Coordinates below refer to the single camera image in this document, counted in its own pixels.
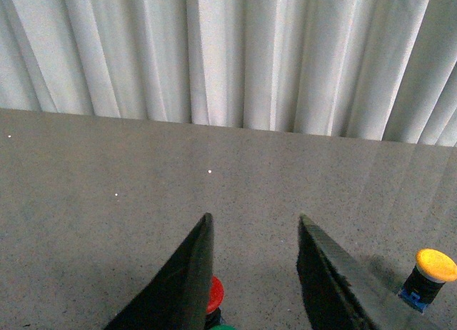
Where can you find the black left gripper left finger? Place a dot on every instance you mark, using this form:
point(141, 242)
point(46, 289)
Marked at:
point(178, 295)

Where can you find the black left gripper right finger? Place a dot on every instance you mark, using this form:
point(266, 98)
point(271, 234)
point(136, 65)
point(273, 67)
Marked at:
point(338, 293)

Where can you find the yellow push button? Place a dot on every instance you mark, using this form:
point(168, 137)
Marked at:
point(432, 270)

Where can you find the red push button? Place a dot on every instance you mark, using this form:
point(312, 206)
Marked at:
point(213, 311)

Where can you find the green push button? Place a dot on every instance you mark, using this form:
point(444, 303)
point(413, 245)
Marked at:
point(223, 327)

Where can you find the white pleated curtain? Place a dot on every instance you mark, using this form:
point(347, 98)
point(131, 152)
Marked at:
point(371, 69)

